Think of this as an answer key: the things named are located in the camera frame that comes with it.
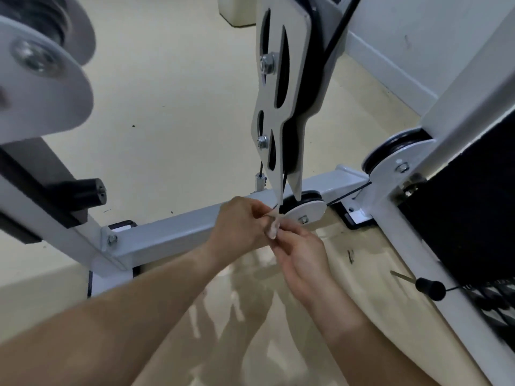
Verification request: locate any person's left hand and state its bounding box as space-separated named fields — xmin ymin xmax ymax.
xmin=203 ymin=196 xmax=279 ymax=263

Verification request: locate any person's right hand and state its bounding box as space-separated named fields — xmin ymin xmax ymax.
xmin=267 ymin=219 xmax=341 ymax=315

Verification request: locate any white cleaning wipe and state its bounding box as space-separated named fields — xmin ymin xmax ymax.
xmin=267 ymin=207 xmax=283 ymax=241

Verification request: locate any white gym machine frame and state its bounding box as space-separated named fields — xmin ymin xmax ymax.
xmin=0 ymin=0 xmax=515 ymax=386

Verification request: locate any person's left forearm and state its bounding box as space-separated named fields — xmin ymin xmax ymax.
xmin=0 ymin=244 xmax=226 ymax=386

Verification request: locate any person's right forearm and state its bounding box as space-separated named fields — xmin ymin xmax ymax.
xmin=313 ymin=287 xmax=442 ymax=386

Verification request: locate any black weight stack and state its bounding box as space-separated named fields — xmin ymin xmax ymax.
xmin=396 ymin=112 xmax=515 ymax=354

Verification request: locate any cream white storage box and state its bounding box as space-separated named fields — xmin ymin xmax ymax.
xmin=217 ymin=0 xmax=258 ymax=27

